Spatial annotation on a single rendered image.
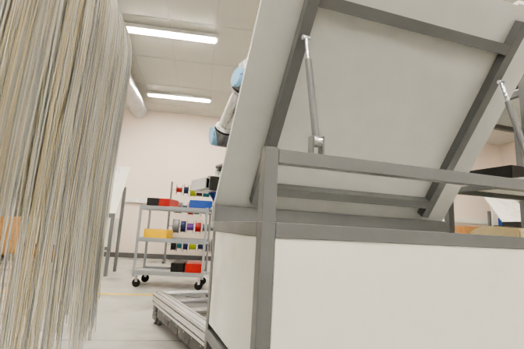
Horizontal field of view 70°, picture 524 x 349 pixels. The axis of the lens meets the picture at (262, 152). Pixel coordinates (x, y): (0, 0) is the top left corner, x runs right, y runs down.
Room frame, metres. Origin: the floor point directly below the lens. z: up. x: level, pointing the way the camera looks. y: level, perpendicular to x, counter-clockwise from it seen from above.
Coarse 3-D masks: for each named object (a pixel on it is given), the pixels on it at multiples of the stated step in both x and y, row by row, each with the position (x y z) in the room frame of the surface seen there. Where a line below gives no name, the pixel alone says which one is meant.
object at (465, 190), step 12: (516, 96) 1.57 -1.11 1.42; (516, 108) 1.80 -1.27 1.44; (504, 120) 2.00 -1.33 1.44; (516, 144) 2.15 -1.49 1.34; (516, 156) 2.15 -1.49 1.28; (468, 192) 2.00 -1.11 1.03; (480, 192) 2.03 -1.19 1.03; (492, 192) 2.06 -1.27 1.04; (504, 192) 2.03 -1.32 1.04; (516, 192) 2.00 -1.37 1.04
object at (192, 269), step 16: (144, 208) 4.73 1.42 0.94; (160, 208) 4.74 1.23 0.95; (176, 208) 4.75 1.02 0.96; (192, 208) 4.76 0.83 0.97; (208, 208) 4.77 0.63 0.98; (208, 224) 5.23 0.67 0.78; (144, 240) 4.74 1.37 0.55; (160, 240) 4.74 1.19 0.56; (176, 240) 4.75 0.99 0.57; (192, 240) 4.76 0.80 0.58; (208, 240) 5.23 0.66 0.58; (144, 256) 5.20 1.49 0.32; (144, 272) 4.74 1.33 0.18; (160, 272) 4.74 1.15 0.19; (176, 272) 4.75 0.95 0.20; (192, 272) 4.82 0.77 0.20
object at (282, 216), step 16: (224, 208) 1.55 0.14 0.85; (240, 208) 1.57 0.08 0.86; (256, 208) 1.59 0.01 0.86; (320, 224) 1.69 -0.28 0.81; (336, 224) 1.72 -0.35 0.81; (352, 224) 1.74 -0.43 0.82; (368, 224) 1.77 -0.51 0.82; (384, 224) 1.80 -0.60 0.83; (400, 224) 1.82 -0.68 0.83; (416, 224) 1.85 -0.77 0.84; (432, 224) 1.88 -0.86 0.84
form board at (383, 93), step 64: (384, 0) 1.17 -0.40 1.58; (448, 0) 1.22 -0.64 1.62; (256, 64) 1.22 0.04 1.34; (320, 64) 1.27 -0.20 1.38; (384, 64) 1.32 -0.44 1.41; (448, 64) 1.38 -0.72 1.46; (512, 64) 1.44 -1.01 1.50; (256, 128) 1.38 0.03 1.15; (320, 128) 1.44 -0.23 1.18; (384, 128) 1.51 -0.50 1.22; (448, 128) 1.58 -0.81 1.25; (384, 192) 1.73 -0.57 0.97; (448, 192) 1.82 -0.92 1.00
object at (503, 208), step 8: (488, 200) 6.95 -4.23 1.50; (496, 200) 6.99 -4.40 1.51; (504, 200) 7.03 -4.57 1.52; (512, 200) 7.08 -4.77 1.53; (496, 208) 6.83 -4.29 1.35; (504, 208) 6.88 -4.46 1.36; (512, 208) 6.78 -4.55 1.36; (488, 216) 6.93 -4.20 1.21; (504, 216) 6.73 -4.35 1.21; (512, 216) 6.77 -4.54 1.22; (520, 216) 6.81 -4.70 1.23; (488, 224) 6.94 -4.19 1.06
